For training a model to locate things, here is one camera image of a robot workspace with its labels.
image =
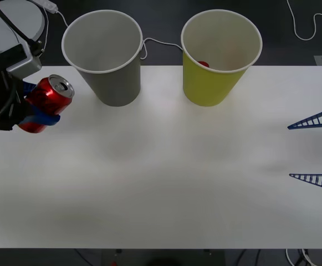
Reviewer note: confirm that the red drink can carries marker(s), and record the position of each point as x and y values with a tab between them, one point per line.
50	97

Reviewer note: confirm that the grey plastic waste bin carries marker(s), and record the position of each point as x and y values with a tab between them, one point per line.
113	86

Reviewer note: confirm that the round white disc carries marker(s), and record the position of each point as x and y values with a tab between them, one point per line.
25	16

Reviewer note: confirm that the white power strip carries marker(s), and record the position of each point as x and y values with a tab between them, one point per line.
48	5

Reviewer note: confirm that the yellow-green plastic waste bin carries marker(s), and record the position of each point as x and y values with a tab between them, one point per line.
207	88

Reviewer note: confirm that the small red item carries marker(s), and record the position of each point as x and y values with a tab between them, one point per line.
203	64

